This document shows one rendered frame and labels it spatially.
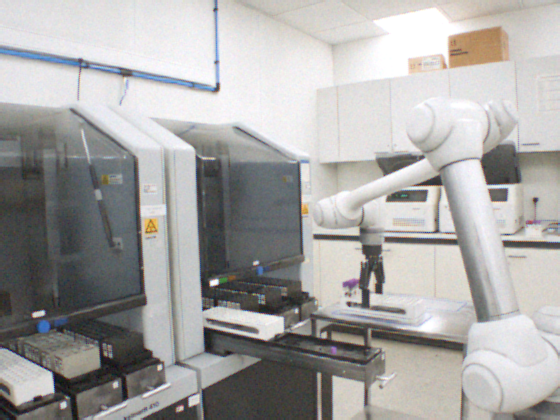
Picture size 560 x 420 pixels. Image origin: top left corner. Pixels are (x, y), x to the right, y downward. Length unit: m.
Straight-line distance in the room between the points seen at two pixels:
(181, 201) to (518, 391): 1.08
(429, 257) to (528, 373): 2.64
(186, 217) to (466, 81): 2.86
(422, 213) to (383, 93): 1.13
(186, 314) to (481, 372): 0.93
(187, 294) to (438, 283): 2.48
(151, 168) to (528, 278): 2.77
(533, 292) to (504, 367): 2.51
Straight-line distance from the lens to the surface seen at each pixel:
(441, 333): 1.56
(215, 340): 1.63
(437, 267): 3.67
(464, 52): 4.03
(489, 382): 1.07
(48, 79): 2.58
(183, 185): 1.52
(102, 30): 2.82
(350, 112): 4.25
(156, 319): 1.49
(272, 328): 1.52
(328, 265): 4.06
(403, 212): 3.71
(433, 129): 1.12
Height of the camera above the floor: 1.30
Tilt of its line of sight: 3 degrees down
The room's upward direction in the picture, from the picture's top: 2 degrees counter-clockwise
